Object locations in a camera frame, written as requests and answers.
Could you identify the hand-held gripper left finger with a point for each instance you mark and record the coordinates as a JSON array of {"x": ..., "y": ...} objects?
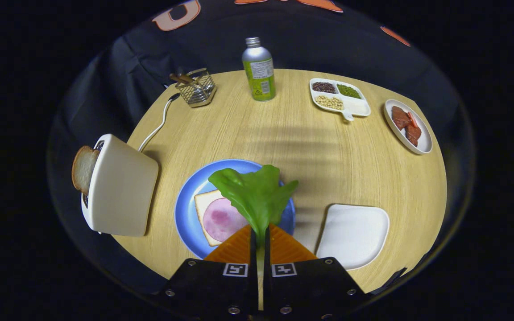
[{"x": 212, "y": 290}]

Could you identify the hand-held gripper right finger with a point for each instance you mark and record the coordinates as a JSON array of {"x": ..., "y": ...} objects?
[{"x": 310, "y": 290}]

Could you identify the green lettuce leaf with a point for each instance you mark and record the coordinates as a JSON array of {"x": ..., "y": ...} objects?
[{"x": 257, "y": 196}]

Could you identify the toasted bread slice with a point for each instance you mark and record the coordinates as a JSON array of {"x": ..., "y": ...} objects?
[{"x": 83, "y": 169}]

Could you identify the white square plate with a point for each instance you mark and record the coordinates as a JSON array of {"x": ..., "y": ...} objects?
[{"x": 353, "y": 236}]

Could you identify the blue round plate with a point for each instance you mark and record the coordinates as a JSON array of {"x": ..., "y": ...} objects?
[{"x": 190, "y": 209}]

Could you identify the white bread slice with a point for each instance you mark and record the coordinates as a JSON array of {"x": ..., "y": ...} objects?
[{"x": 201, "y": 203}]

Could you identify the white toaster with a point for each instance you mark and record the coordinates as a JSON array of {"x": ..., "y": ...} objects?
[{"x": 123, "y": 187}]

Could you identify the brown meat slice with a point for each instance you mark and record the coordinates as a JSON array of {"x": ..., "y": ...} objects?
[
  {"x": 413, "y": 136},
  {"x": 400, "y": 117}
]

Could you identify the round white plate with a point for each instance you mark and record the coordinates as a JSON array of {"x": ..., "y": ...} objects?
[{"x": 424, "y": 141}]

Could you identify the pile of pale soybeans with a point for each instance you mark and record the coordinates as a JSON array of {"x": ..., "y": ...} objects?
[{"x": 329, "y": 102}]

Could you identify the white divided tray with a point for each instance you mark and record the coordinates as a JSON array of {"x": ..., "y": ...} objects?
[{"x": 357, "y": 107}]

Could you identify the red meat strip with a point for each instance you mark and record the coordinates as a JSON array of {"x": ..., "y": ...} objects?
[{"x": 412, "y": 119}]

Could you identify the pile of green beans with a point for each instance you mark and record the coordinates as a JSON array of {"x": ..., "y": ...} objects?
[{"x": 349, "y": 91}]

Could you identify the pile of dark red beans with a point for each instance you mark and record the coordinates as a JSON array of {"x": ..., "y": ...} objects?
[{"x": 324, "y": 87}]

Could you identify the brown wooden sticks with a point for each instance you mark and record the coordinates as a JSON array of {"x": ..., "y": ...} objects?
[{"x": 181, "y": 79}]

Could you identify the silver bottle with green label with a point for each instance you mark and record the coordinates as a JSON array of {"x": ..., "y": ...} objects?
[{"x": 257, "y": 58}]

